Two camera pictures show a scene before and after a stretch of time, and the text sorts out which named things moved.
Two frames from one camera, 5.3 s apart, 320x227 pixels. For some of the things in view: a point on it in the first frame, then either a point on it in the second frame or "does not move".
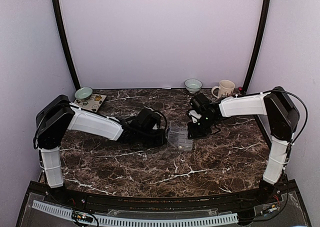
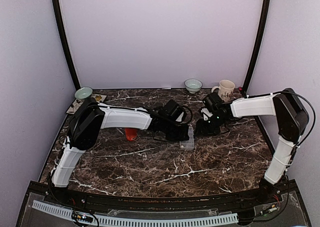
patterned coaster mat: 93,104 does not move
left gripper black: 161,141 → 183,137
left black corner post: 61,30 does not move
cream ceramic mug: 226,89 does not move
